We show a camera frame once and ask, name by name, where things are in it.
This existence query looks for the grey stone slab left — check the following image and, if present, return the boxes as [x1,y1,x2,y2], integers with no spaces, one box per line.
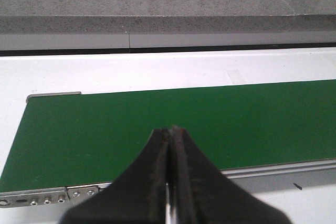
[0,0,299,35]

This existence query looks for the green conveyor belt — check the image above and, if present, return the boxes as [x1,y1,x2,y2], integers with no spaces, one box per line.
[1,80,335,192]

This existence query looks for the aluminium conveyor front rail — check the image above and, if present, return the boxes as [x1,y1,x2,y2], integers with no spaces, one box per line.
[98,157,336,190]

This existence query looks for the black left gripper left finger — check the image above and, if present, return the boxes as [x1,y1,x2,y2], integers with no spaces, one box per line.
[60,129,170,223]

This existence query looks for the steel conveyor end bracket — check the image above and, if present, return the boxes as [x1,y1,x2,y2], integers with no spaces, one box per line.
[1,187,69,208]

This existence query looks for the steel rear end bracket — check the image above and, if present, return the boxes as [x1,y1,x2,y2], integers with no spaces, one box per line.
[26,91,82,103]

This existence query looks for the steel conveyor mounting plate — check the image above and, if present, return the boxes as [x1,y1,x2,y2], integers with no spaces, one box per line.
[67,185,99,205]

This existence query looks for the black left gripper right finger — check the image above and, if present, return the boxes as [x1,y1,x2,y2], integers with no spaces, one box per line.
[170,126,291,223]

